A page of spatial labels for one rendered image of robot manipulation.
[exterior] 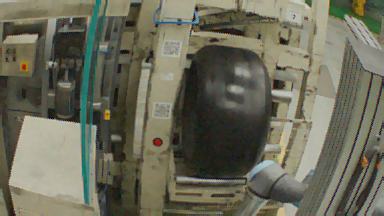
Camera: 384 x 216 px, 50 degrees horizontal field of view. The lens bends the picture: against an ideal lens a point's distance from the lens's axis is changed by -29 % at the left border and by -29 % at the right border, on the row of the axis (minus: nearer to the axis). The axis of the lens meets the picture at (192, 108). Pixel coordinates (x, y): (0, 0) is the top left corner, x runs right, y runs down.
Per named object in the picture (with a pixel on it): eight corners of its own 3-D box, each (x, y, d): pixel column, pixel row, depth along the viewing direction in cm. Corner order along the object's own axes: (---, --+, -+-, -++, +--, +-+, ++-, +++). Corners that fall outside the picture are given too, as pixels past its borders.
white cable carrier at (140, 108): (132, 157, 254) (143, 63, 232) (132, 151, 259) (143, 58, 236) (142, 158, 255) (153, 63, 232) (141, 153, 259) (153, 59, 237)
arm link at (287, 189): (298, 186, 182) (338, 187, 217) (282, 173, 189) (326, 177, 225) (282, 211, 184) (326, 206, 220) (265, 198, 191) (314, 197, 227)
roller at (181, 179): (172, 178, 257) (173, 184, 254) (174, 172, 254) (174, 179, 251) (244, 180, 263) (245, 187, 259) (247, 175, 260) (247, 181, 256)
